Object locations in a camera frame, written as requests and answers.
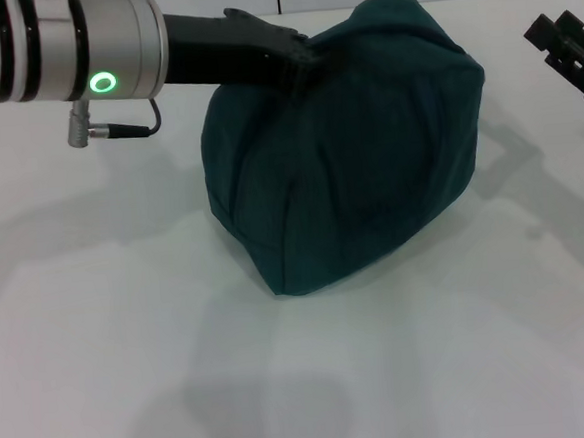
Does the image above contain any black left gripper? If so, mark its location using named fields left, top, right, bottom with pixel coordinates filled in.
left=160, top=1, right=328, bottom=108

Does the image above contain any dark teal insulated lunch bag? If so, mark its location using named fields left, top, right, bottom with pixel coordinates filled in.
left=190, top=0, right=502, bottom=303

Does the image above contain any grey left gripper cable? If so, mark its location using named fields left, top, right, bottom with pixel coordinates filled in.
left=64, top=96, right=164, bottom=150

